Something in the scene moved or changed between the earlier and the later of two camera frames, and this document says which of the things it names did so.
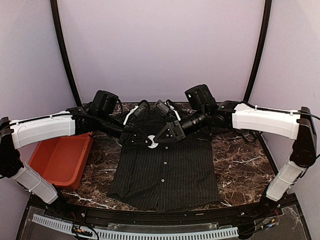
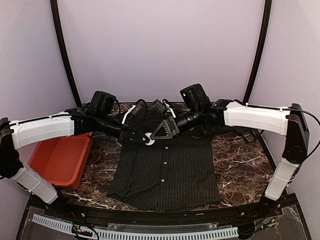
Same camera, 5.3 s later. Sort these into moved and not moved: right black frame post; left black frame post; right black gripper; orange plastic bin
Moved: right black gripper
Not moved: orange plastic bin; right black frame post; left black frame post
